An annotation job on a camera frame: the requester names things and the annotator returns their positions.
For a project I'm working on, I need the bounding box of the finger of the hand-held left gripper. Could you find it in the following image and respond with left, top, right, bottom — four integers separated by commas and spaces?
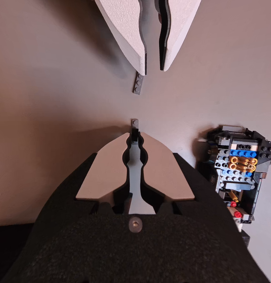
95, 0, 148, 75
154, 0, 202, 71

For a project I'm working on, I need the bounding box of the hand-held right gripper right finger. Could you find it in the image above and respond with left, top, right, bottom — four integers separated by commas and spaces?
136, 132, 195, 201

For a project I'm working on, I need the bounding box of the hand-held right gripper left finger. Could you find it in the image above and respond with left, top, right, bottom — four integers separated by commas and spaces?
76, 132, 135, 201

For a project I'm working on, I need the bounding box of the black lego plate strip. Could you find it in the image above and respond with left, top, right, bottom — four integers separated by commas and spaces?
130, 119, 140, 143

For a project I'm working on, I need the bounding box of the thin grey lego piece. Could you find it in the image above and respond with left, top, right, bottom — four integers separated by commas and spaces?
133, 72, 144, 94

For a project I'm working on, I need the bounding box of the lego car model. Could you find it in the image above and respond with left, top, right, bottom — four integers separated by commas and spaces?
197, 125, 271, 232

